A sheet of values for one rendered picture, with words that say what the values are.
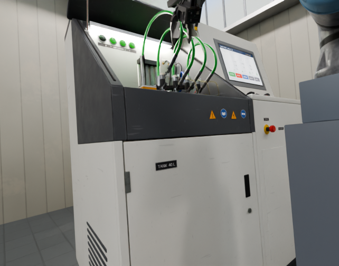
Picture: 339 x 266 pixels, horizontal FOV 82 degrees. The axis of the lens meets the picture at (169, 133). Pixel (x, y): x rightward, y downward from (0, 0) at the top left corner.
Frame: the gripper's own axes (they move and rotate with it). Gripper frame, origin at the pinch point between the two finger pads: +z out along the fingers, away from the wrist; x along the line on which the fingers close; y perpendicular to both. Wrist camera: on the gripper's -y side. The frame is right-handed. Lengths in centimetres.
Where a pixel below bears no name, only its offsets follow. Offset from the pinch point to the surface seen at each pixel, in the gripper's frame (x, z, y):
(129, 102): -33.7, 5.7, 28.4
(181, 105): -14.6, 11.9, 28.5
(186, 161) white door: -19, 26, 42
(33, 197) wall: -122, 191, -93
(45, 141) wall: -94, 150, -138
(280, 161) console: 42, 51, 47
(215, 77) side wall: 24.9, 21.5, 0.2
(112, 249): -50, 40, 53
